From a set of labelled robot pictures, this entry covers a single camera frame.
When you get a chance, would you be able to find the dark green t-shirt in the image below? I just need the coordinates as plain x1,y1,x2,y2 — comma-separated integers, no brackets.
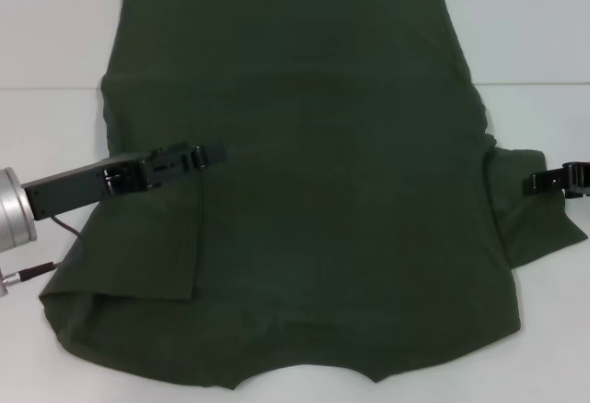
39,0,590,403

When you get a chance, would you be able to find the dark red left arm cable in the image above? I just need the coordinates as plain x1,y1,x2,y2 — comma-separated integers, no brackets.
0,216,84,299

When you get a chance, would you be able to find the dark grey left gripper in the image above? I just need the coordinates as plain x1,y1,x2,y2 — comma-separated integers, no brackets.
20,143,228,220

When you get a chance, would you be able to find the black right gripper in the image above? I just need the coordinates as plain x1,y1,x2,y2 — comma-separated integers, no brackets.
522,160,590,201

